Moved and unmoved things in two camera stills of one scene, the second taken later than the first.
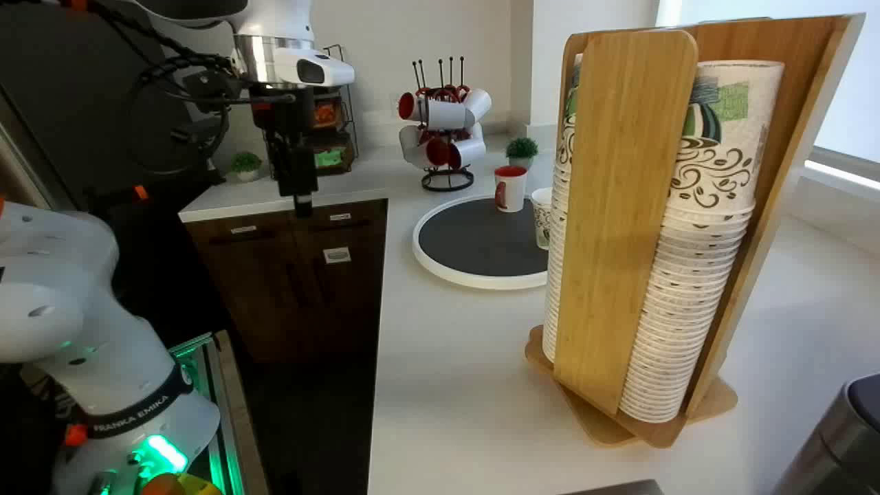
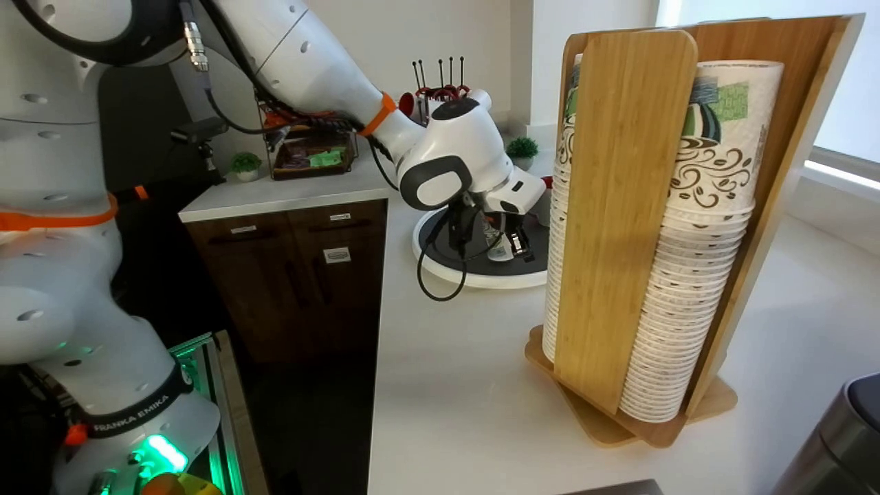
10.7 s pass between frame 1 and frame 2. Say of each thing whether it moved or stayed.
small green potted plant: stayed
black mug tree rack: stayed
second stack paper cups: stayed
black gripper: moved
